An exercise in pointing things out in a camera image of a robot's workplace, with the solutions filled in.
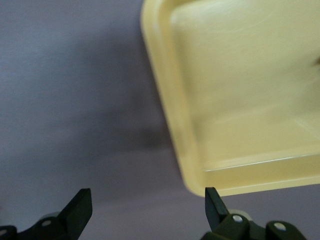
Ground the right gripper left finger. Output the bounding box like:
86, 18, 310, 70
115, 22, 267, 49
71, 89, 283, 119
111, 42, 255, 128
0, 188, 94, 240

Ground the yellow plastic tray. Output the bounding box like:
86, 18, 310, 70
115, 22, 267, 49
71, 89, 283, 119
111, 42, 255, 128
140, 0, 320, 198

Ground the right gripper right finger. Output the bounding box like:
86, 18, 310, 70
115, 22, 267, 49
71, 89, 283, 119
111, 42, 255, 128
201, 186, 307, 240

